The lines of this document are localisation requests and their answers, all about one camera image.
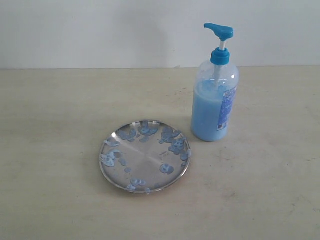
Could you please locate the blue pump dispenser bottle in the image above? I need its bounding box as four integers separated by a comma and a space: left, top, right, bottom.
191, 23, 240, 142

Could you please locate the round steel plate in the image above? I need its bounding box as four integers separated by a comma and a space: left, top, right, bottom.
98, 119, 191, 194

